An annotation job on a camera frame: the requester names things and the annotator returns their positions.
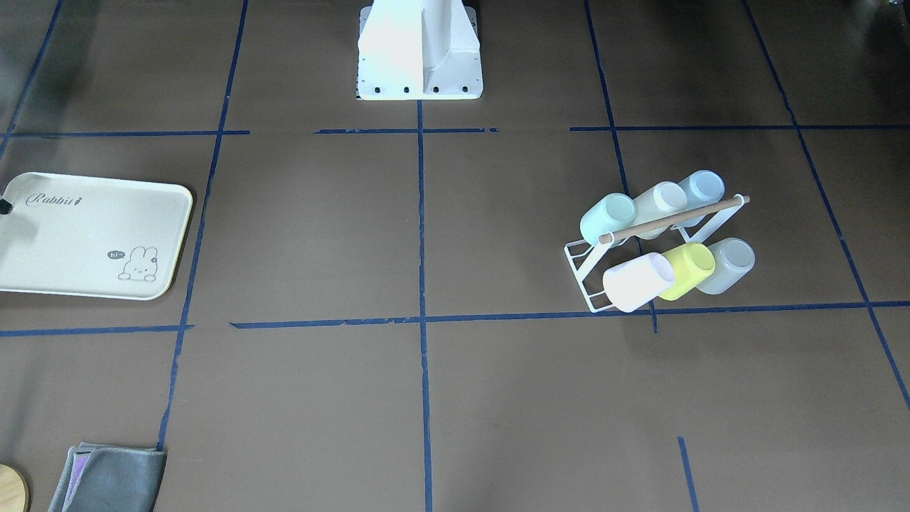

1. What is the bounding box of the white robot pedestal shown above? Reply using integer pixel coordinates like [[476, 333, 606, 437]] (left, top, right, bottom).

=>
[[355, 1, 484, 101]]

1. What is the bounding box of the white wire cup rack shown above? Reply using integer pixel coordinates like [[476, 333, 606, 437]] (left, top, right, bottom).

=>
[[563, 194, 751, 312]]

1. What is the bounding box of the yellow cup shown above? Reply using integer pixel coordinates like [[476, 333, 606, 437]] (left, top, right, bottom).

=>
[[658, 242, 716, 301]]

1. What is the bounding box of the beige cup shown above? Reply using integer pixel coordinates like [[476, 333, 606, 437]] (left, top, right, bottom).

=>
[[633, 181, 688, 226]]

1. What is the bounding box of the blue cup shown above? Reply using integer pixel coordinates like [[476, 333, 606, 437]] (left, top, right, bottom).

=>
[[678, 169, 726, 213]]

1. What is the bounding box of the beige rabbit tray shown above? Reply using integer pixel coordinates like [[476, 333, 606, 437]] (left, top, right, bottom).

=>
[[1, 172, 194, 301]]

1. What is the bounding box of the grey folded cloth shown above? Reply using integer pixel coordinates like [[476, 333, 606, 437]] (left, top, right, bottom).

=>
[[48, 442, 168, 511]]

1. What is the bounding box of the grey cup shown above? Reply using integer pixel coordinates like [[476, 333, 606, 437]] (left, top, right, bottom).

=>
[[696, 238, 755, 295]]

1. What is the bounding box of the green cup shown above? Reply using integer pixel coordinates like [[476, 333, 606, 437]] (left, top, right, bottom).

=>
[[579, 193, 638, 245]]

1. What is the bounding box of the pink cup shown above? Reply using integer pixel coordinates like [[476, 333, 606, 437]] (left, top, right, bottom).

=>
[[602, 252, 675, 312]]

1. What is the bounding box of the wooden mug tree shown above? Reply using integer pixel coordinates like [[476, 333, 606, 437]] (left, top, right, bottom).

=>
[[1, 464, 31, 512]]

